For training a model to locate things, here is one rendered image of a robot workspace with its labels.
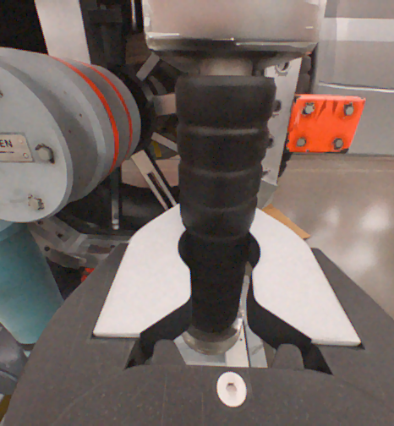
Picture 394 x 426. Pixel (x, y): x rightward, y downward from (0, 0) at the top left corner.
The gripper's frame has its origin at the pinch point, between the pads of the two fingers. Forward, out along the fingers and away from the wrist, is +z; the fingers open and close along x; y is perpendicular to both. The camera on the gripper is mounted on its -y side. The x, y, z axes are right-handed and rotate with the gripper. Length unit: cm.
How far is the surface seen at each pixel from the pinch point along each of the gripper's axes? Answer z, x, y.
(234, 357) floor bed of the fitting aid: 26, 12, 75
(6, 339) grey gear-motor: 12, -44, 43
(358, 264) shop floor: 83, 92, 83
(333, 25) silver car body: 44, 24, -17
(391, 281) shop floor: 71, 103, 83
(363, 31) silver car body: 44, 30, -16
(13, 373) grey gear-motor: 8, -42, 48
